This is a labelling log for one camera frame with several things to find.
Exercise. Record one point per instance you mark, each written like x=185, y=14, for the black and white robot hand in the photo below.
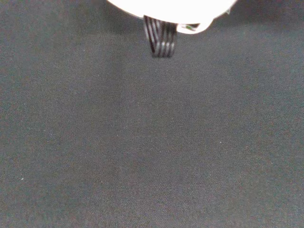
x=171, y=9

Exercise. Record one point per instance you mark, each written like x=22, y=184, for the black bench cloth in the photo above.
x=142, y=142

